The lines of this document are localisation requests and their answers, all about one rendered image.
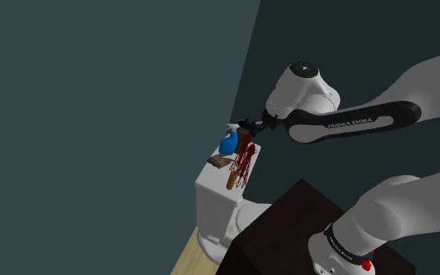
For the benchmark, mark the dark red leafy plant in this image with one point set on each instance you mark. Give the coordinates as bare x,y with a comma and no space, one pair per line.
244,160

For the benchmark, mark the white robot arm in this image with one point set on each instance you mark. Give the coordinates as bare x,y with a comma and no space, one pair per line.
379,213

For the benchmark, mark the brown crumpled cloth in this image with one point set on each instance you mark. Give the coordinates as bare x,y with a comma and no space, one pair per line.
219,161

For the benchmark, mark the dark robot stand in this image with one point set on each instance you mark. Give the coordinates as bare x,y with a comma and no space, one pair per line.
280,236

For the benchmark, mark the orange-brown cylinder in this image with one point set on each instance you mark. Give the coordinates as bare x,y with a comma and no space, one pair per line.
231,180

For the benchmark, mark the white toilet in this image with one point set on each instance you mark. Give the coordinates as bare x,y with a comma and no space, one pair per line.
216,198

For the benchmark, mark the brown plant pot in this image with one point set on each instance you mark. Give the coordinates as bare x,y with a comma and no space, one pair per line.
242,135

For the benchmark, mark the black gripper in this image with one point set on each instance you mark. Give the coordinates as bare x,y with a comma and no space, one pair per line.
249,125

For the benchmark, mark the blue spray bottle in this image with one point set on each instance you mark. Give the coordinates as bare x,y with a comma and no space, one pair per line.
228,144

